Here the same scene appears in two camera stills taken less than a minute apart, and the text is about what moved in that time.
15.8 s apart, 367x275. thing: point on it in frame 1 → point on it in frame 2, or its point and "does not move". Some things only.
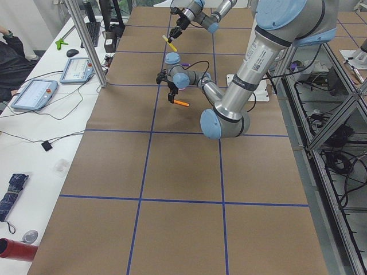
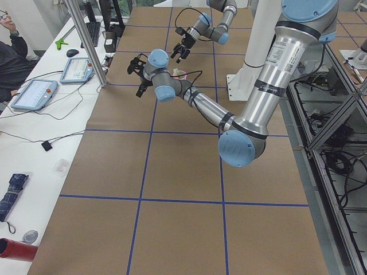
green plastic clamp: x=58 y=43 does not move
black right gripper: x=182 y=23 → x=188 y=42
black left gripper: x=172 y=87 → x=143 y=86
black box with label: x=110 y=41 does not move
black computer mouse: x=71 y=52 does not move
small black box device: x=46 y=145 does not move
